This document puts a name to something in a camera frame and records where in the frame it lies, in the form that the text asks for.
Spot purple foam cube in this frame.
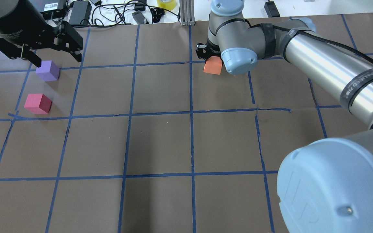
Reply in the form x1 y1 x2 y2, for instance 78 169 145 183
36 60 60 82

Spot orange foam cube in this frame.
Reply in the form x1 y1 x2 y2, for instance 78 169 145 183
203 56 223 75

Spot black power adapter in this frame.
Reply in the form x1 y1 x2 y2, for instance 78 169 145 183
264 0 281 18

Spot pink foam cube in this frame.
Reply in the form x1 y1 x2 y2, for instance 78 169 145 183
24 94 53 115

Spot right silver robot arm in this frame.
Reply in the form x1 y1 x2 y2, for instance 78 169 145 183
191 59 366 233

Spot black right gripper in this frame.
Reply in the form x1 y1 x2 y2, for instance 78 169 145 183
196 41 221 61

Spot black power brick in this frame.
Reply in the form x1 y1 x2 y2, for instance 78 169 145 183
68 0 92 26

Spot yellow tape roll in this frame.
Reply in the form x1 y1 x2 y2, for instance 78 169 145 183
157 0 177 11

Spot aluminium frame post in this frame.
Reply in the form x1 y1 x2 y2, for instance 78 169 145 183
179 0 196 26

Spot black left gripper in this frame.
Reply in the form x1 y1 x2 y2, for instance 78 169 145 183
0 0 83 68

